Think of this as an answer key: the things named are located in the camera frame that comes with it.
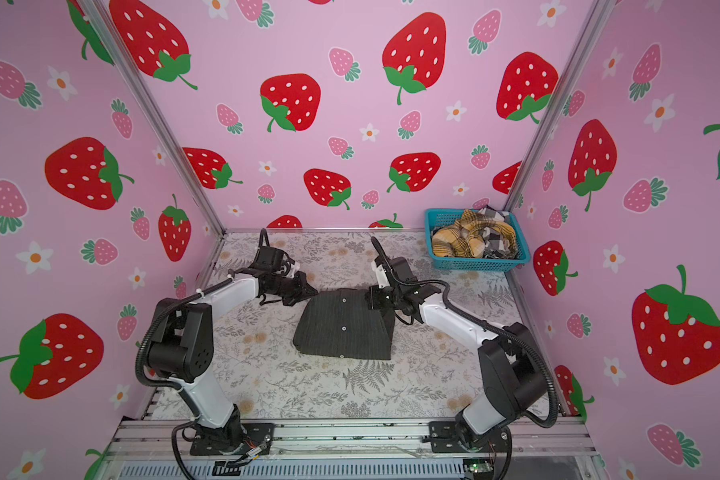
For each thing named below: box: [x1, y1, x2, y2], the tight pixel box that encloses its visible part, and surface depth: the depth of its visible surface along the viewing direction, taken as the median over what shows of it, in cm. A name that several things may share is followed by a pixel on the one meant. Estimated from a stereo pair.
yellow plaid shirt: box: [431, 209, 518, 258], surface depth 106 cm
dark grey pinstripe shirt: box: [293, 288, 396, 360], surface depth 90 cm
